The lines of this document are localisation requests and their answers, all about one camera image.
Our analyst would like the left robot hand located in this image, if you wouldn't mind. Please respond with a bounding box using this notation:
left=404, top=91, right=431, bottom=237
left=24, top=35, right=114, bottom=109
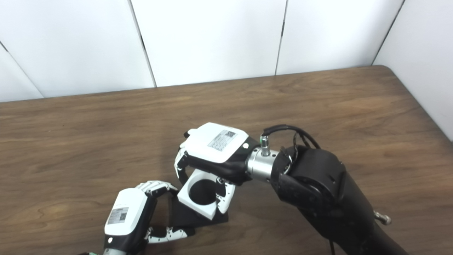
left=103, top=180, right=195, bottom=253

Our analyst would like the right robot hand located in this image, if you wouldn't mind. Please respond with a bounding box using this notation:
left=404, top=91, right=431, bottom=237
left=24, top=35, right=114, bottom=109
left=174, top=122, right=260, bottom=215

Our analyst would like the white square piece with hole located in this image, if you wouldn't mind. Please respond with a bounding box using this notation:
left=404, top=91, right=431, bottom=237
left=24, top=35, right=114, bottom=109
left=177, top=169, right=222, bottom=221

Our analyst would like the black peg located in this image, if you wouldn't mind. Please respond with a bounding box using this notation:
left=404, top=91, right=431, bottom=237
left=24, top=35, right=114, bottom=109
left=169, top=179, right=229, bottom=228

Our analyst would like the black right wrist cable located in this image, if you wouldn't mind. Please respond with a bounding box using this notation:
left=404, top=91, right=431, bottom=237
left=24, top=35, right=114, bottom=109
left=260, top=124, right=321, bottom=156

